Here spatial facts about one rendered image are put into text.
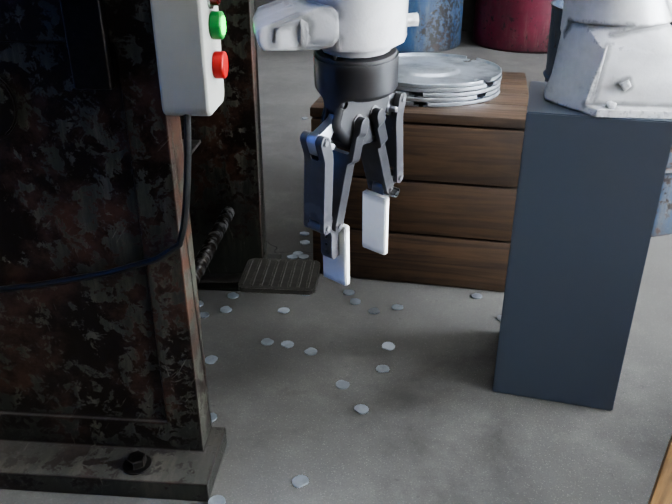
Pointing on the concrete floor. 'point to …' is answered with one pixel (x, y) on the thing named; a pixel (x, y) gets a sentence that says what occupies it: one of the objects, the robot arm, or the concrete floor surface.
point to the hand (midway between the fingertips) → (356, 240)
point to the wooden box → (446, 194)
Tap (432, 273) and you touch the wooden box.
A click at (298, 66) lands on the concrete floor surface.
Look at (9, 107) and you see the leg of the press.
